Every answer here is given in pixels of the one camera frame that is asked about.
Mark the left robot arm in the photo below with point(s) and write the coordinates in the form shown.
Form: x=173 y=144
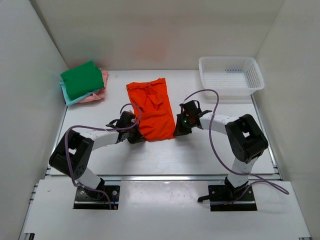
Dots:
x=72 y=154

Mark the white plastic mesh basket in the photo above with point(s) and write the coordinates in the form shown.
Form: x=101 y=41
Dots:
x=231 y=76

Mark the green folded t-shirt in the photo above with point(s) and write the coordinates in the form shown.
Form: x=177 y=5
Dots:
x=82 y=79

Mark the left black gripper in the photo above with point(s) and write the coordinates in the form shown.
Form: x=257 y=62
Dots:
x=138 y=138

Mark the orange t-shirt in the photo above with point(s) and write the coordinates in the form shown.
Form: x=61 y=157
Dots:
x=152 y=103

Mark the teal folded t-shirt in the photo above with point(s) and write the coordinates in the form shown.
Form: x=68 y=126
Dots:
x=67 y=99

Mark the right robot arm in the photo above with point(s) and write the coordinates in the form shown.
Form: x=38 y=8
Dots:
x=245 y=137

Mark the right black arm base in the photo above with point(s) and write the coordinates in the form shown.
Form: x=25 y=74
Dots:
x=221 y=199

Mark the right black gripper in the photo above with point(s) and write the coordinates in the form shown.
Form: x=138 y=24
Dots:
x=179 y=130

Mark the aluminium rail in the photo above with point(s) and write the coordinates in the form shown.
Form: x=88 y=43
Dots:
x=118 y=178

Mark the pink folded t-shirt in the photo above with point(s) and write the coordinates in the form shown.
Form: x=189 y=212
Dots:
x=100 y=95

